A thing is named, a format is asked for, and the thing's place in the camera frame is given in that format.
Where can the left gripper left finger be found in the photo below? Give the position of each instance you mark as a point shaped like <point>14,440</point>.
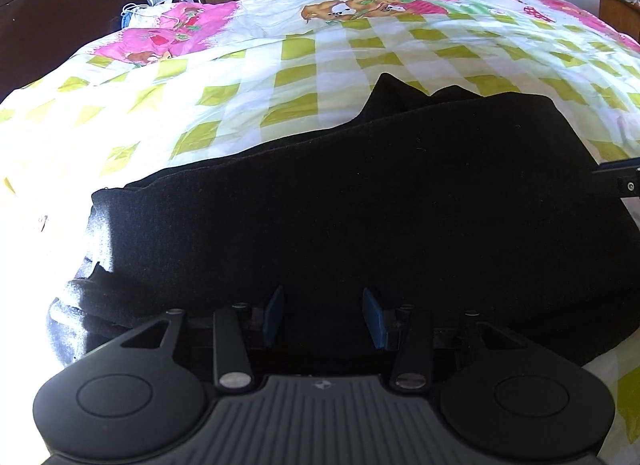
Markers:
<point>239,330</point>

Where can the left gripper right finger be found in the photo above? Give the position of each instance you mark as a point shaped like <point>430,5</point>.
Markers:
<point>396,336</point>

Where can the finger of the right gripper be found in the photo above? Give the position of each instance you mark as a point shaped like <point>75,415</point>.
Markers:
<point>619,177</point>

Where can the wooden side table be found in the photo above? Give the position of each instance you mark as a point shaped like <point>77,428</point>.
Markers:
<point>621,15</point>

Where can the colourful checked bed quilt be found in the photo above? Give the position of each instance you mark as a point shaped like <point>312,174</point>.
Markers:
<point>192,82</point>

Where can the dark wooden headboard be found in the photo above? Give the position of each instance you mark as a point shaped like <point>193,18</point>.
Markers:
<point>37,36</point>

